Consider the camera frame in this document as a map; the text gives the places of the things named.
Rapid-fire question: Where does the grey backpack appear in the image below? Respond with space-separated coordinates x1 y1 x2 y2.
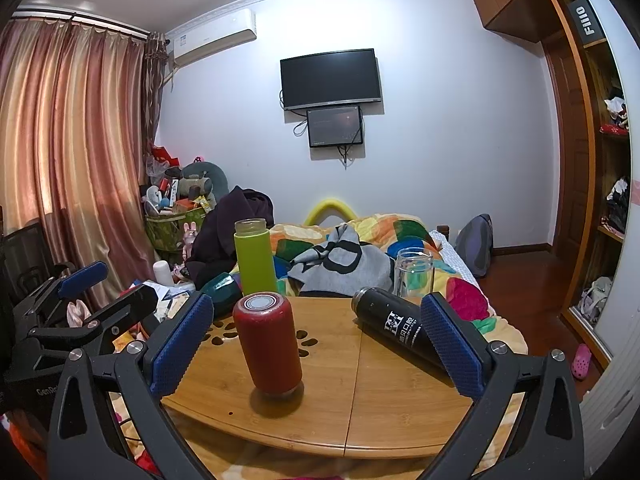
456 214 495 279

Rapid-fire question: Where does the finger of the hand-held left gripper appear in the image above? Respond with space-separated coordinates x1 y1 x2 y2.
27 284 160 357
10 261 109 331

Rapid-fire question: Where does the black sign plate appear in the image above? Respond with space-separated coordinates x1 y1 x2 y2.
568 0 608 46

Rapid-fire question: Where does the round wooden tray table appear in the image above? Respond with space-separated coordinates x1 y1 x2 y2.
165 215 528 480

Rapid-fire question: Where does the red bag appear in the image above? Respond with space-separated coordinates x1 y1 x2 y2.
150 144 181 167

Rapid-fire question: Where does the green bottle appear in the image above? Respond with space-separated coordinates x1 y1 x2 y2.
234 218 277 297

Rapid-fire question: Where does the clear glass cup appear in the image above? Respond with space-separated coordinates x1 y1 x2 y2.
394 247 435 305

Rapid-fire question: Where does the pink striped curtain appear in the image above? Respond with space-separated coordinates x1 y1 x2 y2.
0 10 168 311

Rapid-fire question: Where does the grey green plush toy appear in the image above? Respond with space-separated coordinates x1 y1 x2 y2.
181 160 230 201

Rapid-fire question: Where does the dark purple jacket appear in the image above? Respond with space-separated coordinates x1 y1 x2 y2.
186 186 275 291

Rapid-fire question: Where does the yellow foam tube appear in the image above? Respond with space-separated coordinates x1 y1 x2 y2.
305 199 357 226

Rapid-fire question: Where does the checked bed sheet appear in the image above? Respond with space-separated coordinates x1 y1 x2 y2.
429 227 483 291

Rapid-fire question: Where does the grey printed cloth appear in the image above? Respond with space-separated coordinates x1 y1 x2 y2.
287 225 396 298

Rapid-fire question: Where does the black office chair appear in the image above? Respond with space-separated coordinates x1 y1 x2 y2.
0 222 76 311

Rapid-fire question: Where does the red bottle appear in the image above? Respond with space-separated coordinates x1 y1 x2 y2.
233 291 304 397

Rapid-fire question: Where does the small black monitor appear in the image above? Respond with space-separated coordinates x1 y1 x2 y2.
306 105 363 148

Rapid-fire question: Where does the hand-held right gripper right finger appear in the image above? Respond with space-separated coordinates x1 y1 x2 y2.
420 292 586 480

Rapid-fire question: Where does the green basket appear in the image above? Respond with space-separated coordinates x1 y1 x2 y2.
145 207 211 253

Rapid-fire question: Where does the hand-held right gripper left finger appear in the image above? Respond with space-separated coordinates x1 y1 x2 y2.
47 291 216 480

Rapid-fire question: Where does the black wall television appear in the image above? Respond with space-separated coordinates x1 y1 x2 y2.
279 48 384 111

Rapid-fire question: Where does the pink shoe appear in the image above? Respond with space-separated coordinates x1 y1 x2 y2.
571 344 592 380

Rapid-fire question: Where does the pink cloth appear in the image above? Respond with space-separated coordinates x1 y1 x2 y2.
66 299 93 328

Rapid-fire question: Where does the black bottle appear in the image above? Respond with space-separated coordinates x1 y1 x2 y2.
351 287 457 385

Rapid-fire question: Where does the dark green cup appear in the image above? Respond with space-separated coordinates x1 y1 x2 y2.
200 272 245 318

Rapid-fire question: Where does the white air conditioner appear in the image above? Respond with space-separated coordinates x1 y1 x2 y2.
167 8 257 68

